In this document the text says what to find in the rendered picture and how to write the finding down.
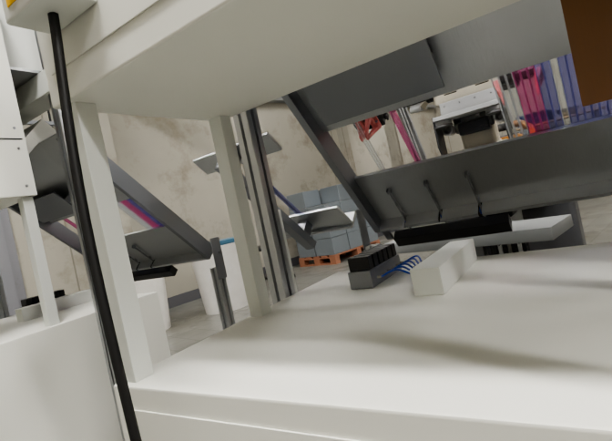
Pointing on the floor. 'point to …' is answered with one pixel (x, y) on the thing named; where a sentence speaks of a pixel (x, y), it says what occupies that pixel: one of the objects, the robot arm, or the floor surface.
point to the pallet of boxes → (326, 243)
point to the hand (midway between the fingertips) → (364, 137)
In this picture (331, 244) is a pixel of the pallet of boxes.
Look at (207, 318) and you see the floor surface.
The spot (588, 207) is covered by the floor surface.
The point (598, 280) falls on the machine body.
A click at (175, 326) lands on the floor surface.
